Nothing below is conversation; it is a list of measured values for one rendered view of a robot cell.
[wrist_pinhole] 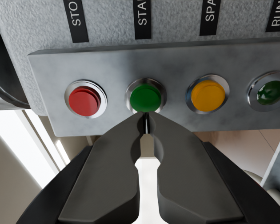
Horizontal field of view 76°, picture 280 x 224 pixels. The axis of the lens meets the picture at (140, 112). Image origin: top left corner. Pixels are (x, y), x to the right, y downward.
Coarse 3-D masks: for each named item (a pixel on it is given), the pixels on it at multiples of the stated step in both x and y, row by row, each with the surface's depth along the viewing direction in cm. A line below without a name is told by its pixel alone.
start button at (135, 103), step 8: (136, 88) 14; (144, 88) 14; (152, 88) 14; (136, 96) 14; (144, 96) 14; (152, 96) 14; (160, 96) 15; (136, 104) 15; (144, 104) 15; (152, 104) 15
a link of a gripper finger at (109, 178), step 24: (144, 120) 12; (96, 144) 9; (120, 144) 9; (96, 168) 8; (120, 168) 8; (72, 192) 7; (96, 192) 7; (120, 192) 7; (72, 216) 6; (96, 216) 6; (120, 216) 7
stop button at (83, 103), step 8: (80, 88) 14; (88, 88) 14; (72, 96) 14; (80, 96) 14; (88, 96) 14; (96, 96) 15; (72, 104) 15; (80, 104) 15; (88, 104) 15; (96, 104) 15; (80, 112) 15; (88, 112) 15
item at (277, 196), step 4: (248, 172) 56; (252, 172) 56; (252, 176) 54; (256, 176) 53; (256, 180) 52; (260, 180) 51; (272, 188) 47; (268, 192) 47; (272, 192) 47; (276, 192) 46; (272, 196) 46; (276, 196) 45; (276, 200) 45
